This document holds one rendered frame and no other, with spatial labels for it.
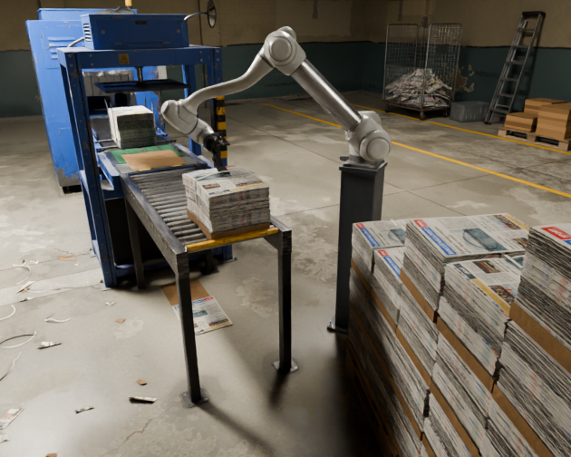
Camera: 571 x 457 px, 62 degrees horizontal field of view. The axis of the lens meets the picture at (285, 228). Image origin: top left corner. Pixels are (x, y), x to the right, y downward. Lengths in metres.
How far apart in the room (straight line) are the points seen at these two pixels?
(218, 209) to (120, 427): 1.10
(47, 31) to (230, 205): 3.73
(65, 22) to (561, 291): 5.05
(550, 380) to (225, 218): 1.41
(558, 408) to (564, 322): 0.17
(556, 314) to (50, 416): 2.21
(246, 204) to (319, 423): 1.05
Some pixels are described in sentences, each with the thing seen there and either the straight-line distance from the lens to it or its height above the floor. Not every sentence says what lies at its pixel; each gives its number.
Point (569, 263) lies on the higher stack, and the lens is 1.03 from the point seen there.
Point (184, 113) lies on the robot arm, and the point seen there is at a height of 1.30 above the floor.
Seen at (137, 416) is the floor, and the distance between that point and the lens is 2.49.
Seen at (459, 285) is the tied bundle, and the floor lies 1.03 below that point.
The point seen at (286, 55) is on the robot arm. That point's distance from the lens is 2.13.
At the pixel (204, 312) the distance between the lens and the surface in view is 3.12.
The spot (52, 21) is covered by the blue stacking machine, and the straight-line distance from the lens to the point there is 5.48.
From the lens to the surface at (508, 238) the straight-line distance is 1.62.
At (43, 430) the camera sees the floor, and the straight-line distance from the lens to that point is 2.59.
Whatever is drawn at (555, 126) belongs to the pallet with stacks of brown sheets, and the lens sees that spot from 8.11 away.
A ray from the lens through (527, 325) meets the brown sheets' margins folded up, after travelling 1.15.
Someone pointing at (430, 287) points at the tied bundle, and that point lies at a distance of 1.54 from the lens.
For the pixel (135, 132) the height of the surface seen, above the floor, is 0.91.
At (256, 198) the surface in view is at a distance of 2.11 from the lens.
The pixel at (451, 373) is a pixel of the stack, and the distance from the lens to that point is 1.51.
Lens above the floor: 1.67
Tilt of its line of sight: 23 degrees down
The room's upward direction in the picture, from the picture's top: straight up
